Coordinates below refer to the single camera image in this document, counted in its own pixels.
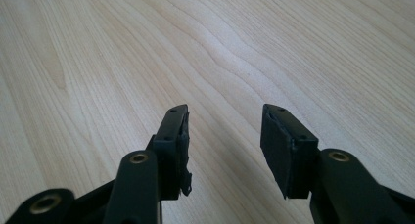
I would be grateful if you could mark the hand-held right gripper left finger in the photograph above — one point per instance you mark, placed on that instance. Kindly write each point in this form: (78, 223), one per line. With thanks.
(171, 145)

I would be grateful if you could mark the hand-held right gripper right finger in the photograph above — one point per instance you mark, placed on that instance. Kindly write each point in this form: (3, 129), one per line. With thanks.
(287, 152)

